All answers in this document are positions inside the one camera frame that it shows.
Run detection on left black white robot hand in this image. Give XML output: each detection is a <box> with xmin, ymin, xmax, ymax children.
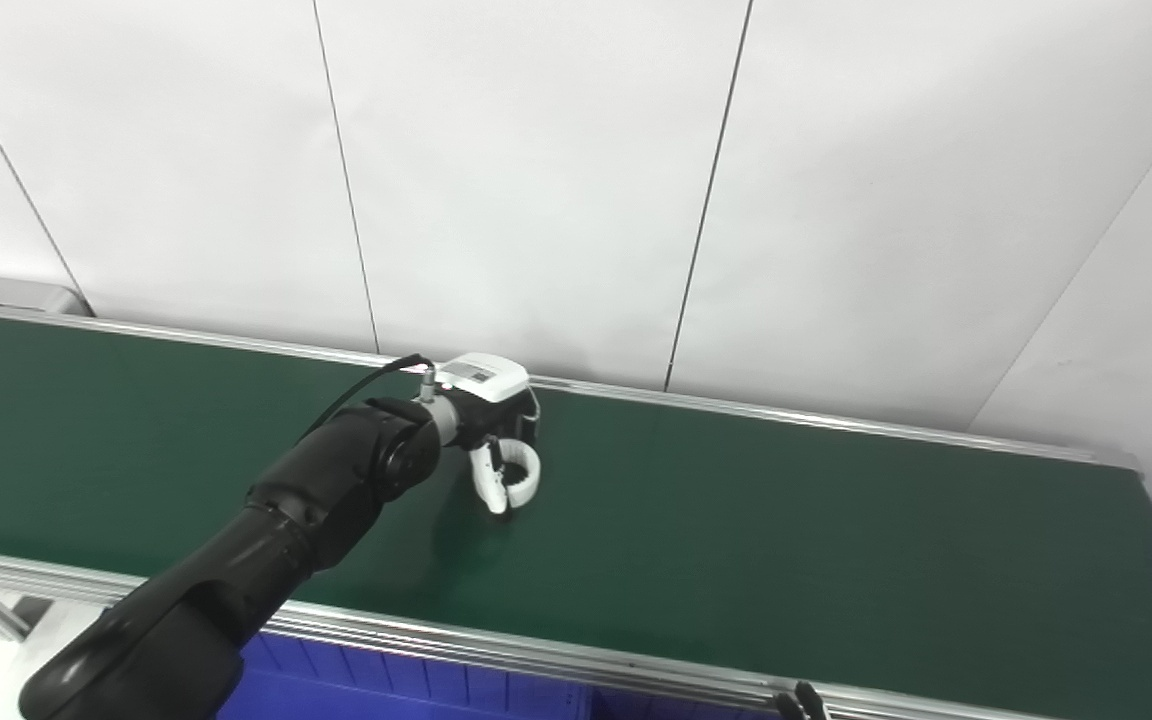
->
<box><xmin>436</xmin><ymin>352</ymin><xmax>543</xmax><ymax>517</ymax></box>

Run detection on white ring part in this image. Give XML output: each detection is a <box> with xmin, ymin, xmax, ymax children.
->
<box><xmin>481</xmin><ymin>440</ymin><xmax>543</xmax><ymax>513</ymax></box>

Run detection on green conveyor belt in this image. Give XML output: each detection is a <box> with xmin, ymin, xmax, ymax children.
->
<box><xmin>0</xmin><ymin>275</ymin><xmax>1152</xmax><ymax>720</ymax></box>
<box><xmin>0</xmin><ymin>310</ymin><xmax>1152</xmax><ymax>720</ymax></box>

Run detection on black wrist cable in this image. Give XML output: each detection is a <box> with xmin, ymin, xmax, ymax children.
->
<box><xmin>298</xmin><ymin>354</ymin><xmax>437</xmax><ymax>443</ymax></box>

